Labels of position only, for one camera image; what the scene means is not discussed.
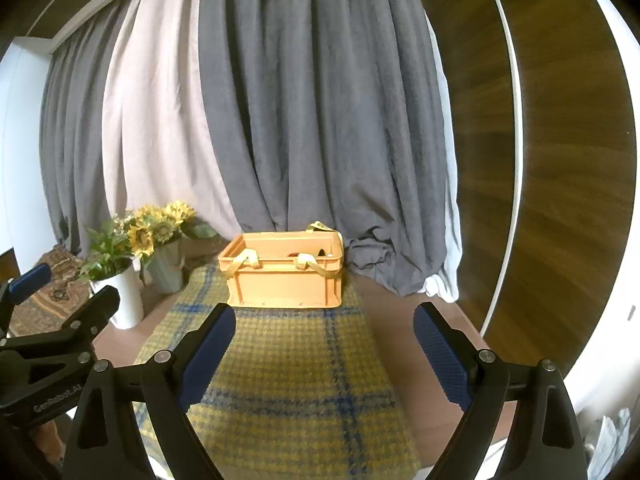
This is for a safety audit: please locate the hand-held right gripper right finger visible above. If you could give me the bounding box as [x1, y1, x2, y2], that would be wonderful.
[412, 301, 589, 480]

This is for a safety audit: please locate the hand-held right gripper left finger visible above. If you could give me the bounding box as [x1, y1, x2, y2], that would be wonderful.
[60, 302, 238, 480]

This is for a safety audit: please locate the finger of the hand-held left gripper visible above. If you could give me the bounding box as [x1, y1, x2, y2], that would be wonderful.
[0, 285, 122, 361]
[0, 263, 53, 335]

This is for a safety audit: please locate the orange plastic crate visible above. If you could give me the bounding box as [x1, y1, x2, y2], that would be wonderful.
[217, 220, 346, 309]

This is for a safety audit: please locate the brown patterned cloth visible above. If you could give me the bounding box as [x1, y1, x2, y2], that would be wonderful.
[7, 246, 94, 339]

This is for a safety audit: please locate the white plant pot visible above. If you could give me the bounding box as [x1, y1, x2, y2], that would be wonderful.
[90, 260, 146, 330]

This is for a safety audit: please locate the green leafy plant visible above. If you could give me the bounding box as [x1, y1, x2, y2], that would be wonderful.
[77, 217, 139, 284]

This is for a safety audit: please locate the pale ribbed vase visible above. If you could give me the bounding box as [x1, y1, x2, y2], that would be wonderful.
[145, 240, 186, 295]

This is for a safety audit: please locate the sunflower bouquet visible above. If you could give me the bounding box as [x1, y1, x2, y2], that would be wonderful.
[112, 201, 219, 269]

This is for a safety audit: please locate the yellow checked blanket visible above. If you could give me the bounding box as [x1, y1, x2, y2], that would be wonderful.
[132, 260, 424, 480]

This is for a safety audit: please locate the white sheer curtain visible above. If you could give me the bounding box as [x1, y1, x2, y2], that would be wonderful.
[425, 20, 463, 304]

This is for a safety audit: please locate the grey curtain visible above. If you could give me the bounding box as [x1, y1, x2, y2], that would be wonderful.
[200, 0, 451, 299]
[40, 35, 131, 257]

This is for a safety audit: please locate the pale pink curtain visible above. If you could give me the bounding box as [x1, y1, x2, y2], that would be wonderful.
[102, 0, 242, 242]

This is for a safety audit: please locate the white ribbed object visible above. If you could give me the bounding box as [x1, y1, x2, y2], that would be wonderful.
[580, 407, 636, 480]

